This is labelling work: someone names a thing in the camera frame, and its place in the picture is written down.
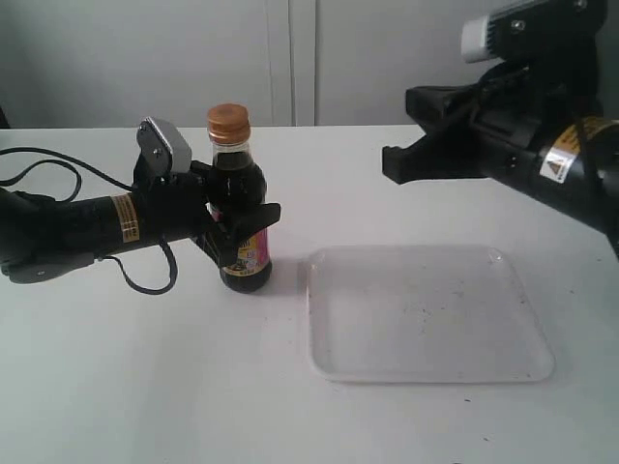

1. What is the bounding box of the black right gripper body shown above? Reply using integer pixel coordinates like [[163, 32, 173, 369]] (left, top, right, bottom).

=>
[[463, 57, 605, 183]]

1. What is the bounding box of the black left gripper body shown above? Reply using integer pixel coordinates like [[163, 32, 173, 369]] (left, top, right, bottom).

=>
[[131, 163, 210, 245]]

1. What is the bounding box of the dark soy sauce bottle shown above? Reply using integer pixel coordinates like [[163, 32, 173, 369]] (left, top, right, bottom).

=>
[[207, 102, 273, 294]]

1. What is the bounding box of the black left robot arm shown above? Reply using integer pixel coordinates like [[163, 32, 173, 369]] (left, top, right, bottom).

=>
[[1, 161, 281, 284]]

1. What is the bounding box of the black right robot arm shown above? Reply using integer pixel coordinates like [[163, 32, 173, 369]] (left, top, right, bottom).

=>
[[381, 62, 618, 249]]

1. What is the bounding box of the white plastic tray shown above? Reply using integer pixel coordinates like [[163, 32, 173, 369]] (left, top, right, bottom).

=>
[[307, 245, 555, 385]]

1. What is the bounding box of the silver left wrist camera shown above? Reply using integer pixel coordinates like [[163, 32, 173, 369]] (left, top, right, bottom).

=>
[[136, 117, 192, 177]]

